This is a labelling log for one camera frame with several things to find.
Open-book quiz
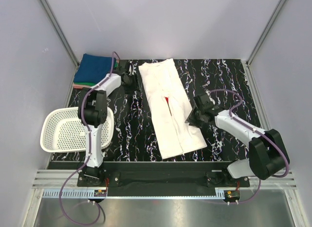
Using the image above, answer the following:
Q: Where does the white Coca-Cola print t-shirt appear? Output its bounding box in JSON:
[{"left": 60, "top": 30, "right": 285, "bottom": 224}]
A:
[{"left": 138, "top": 59, "right": 207, "bottom": 159}]

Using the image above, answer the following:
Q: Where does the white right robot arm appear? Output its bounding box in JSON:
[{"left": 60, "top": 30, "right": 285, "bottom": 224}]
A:
[{"left": 186, "top": 106, "right": 290, "bottom": 180}]

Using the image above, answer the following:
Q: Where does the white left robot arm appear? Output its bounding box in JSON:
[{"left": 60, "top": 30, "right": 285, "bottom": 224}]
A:
[{"left": 78, "top": 73, "right": 139, "bottom": 186}]

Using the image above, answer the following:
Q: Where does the folded green t-shirt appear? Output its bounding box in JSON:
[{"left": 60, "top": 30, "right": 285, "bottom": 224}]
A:
[{"left": 81, "top": 62, "right": 112, "bottom": 86}]

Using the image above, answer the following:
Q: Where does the folded blue t-shirt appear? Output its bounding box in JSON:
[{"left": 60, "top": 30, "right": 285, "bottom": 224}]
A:
[{"left": 74, "top": 53, "right": 112, "bottom": 85}]

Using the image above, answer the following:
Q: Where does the folded pink t-shirt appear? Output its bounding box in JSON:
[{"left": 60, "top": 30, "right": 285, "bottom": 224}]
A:
[{"left": 73, "top": 58, "right": 121, "bottom": 95}]

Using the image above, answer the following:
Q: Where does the white perforated plastic basket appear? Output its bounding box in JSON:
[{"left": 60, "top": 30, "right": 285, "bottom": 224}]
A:
[{"left": 39, "top": 107, "right": 115, "bottom": 153}]

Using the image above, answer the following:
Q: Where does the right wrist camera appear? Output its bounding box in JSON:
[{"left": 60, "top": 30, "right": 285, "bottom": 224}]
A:
[{"left": 194, "top": 93, "right": 214, "bottom": 111}]

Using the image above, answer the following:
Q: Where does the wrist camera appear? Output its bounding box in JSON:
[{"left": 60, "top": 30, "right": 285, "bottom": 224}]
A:
[
  {"left": 116, "top": 60, "right": 134, "bottom": 76},
  {"left": 194, "top": 93, "right": 214, "bottom": 111}
]

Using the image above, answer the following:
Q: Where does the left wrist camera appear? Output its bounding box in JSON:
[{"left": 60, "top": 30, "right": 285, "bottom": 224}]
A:
[{"left": 116, "top": 60, "right": 134, "bottom": 76}]

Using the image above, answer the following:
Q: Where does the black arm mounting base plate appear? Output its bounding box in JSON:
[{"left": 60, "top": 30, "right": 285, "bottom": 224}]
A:
[{"left": 77, "top": 162, "right": 250, "bottom": 188}]

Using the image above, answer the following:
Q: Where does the left aluminium frame post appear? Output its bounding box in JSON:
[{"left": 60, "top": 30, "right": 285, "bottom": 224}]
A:
[{"left": 34, "top": 0, "right": 81, "bottom": 68}]

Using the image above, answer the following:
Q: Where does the aluminium frame post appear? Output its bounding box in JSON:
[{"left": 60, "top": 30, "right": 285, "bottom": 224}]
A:
[
  {"left": 245, "top": 0, "right": 293, "bottom": 66},
  {"left": 34, "top": 0, "right": 81, "bottom": 68}
]

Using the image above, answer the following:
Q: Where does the white slotted cable duct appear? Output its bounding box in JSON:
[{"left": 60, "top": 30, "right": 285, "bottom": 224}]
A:
[{"left": 43, "top": 189, "right": 107, "bottom": 199}]

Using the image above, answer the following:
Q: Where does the right aluminium frame post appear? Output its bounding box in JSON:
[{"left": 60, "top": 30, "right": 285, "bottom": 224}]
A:
[{"left": 245, "top": 0, "right": 293, "bottom": 66}]

